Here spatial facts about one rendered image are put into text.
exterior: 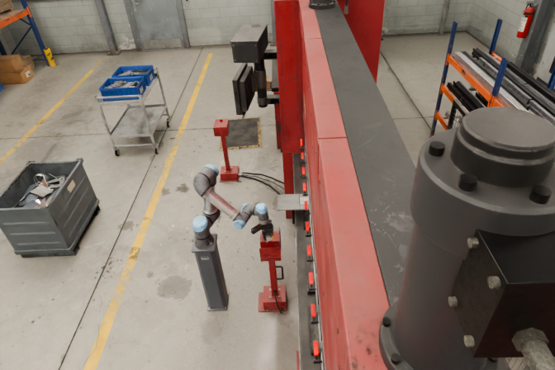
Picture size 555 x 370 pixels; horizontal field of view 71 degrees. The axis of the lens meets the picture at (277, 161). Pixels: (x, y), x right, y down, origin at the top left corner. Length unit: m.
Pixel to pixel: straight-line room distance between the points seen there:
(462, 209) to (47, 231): 4.19
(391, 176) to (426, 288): 0.61
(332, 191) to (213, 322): 2.67
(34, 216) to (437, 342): 4.00
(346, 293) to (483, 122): 0.50
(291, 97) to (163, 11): 6.62
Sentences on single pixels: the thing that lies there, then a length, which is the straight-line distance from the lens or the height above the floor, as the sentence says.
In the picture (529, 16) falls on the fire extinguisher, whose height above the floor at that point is 1.12.
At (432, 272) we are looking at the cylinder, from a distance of 0.57.
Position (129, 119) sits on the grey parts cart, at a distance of 6.16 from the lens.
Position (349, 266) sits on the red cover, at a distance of 0.91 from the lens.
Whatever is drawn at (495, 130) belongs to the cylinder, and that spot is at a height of 2.77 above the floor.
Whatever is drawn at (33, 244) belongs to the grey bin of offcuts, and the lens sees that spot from 4.63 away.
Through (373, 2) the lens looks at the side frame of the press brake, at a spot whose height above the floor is 2.24.
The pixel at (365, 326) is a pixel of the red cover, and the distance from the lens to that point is 0.83.
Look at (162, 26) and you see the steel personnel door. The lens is 9.85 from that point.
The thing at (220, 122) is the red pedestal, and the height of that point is 0.80.
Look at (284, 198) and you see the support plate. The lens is 3.06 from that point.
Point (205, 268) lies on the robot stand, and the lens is 3.24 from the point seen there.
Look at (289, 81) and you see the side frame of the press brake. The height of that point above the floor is 1.63.
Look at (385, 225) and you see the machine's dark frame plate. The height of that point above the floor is 2.30.
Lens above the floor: 3.00
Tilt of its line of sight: 35 degrees down
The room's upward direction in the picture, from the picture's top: 4 degrees counter-clockwise
